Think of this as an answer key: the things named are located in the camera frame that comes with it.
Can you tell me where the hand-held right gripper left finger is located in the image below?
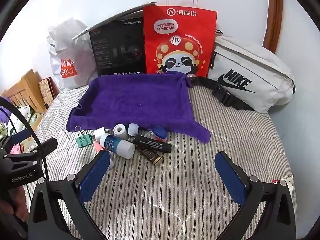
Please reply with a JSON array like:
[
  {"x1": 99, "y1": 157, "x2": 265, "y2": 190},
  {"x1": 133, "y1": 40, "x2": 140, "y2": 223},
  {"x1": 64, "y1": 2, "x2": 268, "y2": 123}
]
[{"x1": 27, "y1": 150, "x2": 112, "y2": 240}]

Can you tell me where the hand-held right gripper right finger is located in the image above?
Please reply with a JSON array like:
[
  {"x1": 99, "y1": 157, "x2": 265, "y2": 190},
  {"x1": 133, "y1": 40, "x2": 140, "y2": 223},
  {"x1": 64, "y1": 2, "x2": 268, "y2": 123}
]
[{"x1": 214, "y1": 151, "x2": 297, "y2": 240}]

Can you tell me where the brown patterned box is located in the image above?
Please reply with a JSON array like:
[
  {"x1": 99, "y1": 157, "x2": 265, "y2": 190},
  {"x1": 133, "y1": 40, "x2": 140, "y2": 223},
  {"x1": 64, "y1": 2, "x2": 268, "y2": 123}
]
[{"x1": 38, "y1": 77, "x2": 60, "y2": 107}]

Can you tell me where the pink and white tube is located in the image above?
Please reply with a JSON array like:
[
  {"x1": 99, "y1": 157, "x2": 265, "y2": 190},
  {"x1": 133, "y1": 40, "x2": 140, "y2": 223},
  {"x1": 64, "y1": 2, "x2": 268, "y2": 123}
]
[{"x1": 94, "y1": 141, "x2": 115, "y2": 168}]

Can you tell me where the red paper bag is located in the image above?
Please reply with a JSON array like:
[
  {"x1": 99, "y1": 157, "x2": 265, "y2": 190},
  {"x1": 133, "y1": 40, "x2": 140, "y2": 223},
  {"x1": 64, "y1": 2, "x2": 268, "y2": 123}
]
[{"x1": 143, "y1": 0, "x2": 217, "y2": 78}]

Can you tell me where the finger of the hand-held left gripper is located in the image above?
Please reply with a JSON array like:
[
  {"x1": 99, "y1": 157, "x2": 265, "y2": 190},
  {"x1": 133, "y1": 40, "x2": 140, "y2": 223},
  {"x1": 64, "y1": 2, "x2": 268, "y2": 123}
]
[
  {"x1": 0, "y1": 129, "x2": 34, "y2": 153},
  {"x1": 5, "y1": 138, "x2": 58, "y2": 160}
]

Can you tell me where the black headset box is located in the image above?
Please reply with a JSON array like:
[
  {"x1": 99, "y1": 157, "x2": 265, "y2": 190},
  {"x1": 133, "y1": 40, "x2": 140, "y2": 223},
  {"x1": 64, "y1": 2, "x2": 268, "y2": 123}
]
[{"x1": 72, "y1": 2, "x2": 158, "y2": 77}]

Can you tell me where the green binder clip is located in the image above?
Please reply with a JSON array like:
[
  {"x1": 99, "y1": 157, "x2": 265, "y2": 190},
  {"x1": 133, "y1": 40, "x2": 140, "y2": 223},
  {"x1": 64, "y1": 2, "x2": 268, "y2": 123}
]
[{"x1": 75, "y1": 126, "x2": 95, "y2": 148}]

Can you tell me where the crumpled white paper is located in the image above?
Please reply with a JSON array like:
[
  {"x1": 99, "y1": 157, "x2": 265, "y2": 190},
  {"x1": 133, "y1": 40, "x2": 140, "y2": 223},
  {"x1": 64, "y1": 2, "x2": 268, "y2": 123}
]
[{"x1": 272, "y1": 175, "x2": 294, "y2": 193}]

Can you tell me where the purple towel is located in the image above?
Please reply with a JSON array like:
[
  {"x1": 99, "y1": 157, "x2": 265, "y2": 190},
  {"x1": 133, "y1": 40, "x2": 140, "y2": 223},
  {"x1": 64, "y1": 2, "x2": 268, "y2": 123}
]
[{"x1": 66, "y1": 73, "x2": 212, "y2": 144}]

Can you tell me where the wooden headboard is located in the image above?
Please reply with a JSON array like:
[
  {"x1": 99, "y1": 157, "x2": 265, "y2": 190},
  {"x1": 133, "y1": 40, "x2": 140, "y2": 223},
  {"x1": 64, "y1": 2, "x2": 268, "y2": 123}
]
[{"x1": 0, "y1": 69, "x2": 47, "y2": 113}]

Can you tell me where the white usb light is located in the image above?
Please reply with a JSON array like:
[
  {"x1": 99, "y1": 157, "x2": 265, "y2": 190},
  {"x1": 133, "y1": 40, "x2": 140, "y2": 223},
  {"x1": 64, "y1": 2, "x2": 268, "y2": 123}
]
[{"x1": 127, "y1": 123, "x2": 139, "y2": 136}]

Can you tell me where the white charger plug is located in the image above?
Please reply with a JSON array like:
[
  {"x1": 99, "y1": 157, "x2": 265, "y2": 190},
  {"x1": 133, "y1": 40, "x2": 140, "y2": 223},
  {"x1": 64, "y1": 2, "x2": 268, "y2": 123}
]
[{"x1": 91, "y1": 127, "x2": 109, "y2": 143}]

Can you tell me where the long black tube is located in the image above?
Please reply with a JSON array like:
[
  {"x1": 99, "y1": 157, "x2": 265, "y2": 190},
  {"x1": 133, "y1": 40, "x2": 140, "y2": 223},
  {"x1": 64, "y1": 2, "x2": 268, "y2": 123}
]
[{"x1": 131, "y1": 134, "x2": 173, "y2": 153}]

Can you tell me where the white tape roll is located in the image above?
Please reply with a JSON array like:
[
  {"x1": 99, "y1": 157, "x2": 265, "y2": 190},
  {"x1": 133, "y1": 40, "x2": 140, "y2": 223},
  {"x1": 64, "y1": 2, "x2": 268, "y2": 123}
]
[{"x1": 113, "y1": 124, "x2": 129, "y2": 140}]

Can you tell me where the blue and white bottle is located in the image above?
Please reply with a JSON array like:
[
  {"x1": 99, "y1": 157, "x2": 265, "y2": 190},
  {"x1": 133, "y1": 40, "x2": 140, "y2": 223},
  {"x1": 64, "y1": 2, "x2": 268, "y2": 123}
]
[{"x1": 99, "y1": 133, "x2": 135, "y2": 159}]

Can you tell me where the wooden door frame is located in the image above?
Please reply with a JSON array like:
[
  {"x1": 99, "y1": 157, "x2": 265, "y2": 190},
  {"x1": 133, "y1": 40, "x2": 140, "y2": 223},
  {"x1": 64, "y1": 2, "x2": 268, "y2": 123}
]
[{"x1": 262, "y1": 0, "x2": 283, "y2": 54}]

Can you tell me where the white plastic shopping bag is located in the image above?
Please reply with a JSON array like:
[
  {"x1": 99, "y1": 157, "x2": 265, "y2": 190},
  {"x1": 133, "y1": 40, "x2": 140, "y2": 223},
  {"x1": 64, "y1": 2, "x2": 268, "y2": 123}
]
[{"x1": 46, "y1": 19, "x2": 99, "y2": 90}]

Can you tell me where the white waist bag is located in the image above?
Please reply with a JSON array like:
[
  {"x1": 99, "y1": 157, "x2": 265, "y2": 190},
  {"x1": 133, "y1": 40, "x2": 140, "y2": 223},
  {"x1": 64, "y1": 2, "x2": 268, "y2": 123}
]
[{"x1": 194, "y1": 29, "x2": 296, "y2": 113}]

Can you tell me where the person's left hand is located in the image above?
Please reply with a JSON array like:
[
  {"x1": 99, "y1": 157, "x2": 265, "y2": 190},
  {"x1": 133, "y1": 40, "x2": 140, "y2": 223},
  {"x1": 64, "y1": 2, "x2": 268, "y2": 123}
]
[{"x1": 0, "y1": 185, "x2": 32, "y2": 220}]

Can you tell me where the printed cloth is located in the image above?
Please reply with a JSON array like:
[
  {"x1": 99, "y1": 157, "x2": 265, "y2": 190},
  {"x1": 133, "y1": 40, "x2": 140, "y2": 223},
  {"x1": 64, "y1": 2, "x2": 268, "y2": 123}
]
[{"x1": 0, "y1": 105, "x2": 43, "y2": 153}]

